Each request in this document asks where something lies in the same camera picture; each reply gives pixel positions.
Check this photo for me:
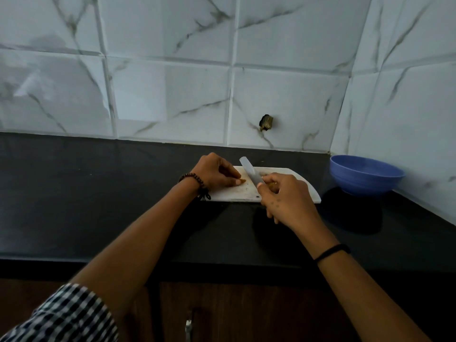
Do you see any person's right hand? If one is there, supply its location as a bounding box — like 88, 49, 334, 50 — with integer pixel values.
257, 172, 340, 260

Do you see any person's left hand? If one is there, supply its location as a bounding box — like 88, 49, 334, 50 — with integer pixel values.
190, 152, 247, 192

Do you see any white cutting board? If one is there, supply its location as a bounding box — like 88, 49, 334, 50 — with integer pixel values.
199, 166, 322, 204

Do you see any steel kitchen knife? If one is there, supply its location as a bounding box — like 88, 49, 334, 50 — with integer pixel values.
239, 156, 266, 186

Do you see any blue plastic bowl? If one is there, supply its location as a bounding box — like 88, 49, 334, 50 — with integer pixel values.
329, 155, 406, 197

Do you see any person's right forearm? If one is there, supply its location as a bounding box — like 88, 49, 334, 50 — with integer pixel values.
317, 252, 432, 342

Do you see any person's left forearm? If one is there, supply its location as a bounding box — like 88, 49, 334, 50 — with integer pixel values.
69, 180, 202, 321

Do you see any black wristband with charm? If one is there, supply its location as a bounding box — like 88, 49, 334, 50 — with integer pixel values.
313, 244, 352, 265

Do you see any black white checkered shirt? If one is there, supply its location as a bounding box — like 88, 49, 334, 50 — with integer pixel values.
0, 284, 119, 342

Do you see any brown bead bracelet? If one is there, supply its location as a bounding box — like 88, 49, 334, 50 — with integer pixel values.
178, 172, 212, 202

